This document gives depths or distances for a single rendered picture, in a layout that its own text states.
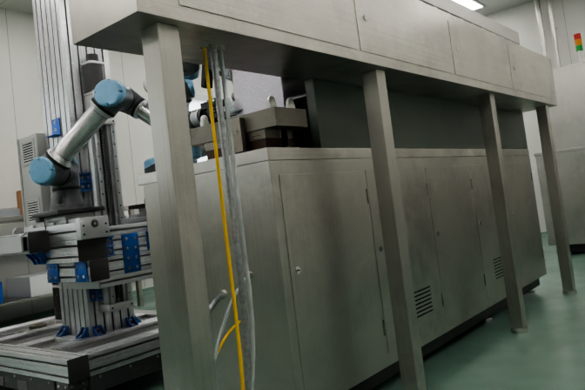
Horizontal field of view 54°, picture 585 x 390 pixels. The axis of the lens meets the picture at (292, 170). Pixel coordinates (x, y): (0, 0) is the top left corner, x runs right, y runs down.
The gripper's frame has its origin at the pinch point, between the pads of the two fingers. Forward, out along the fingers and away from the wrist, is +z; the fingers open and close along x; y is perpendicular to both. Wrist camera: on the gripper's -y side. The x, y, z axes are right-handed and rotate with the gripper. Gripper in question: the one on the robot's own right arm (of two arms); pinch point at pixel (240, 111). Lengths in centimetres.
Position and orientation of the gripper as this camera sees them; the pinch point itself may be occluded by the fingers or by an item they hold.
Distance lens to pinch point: 215.3
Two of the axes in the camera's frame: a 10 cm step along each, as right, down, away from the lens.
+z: 7.7, -1.3, -6.3
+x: 6.3, -0.3, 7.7
